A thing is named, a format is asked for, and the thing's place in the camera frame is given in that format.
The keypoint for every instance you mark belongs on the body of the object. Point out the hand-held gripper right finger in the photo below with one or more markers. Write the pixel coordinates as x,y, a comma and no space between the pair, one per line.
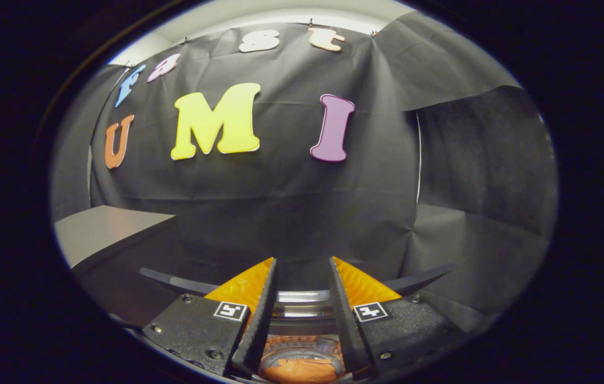
414,328

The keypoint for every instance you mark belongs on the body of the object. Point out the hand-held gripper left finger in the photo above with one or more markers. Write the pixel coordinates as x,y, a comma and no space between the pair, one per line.
198,330

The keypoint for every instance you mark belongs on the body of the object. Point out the grey cabinet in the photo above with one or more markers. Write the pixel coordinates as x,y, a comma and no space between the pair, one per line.
104,229

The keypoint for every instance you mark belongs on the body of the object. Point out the orange polo shirt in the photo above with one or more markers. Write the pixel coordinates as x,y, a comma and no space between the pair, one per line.
302,370

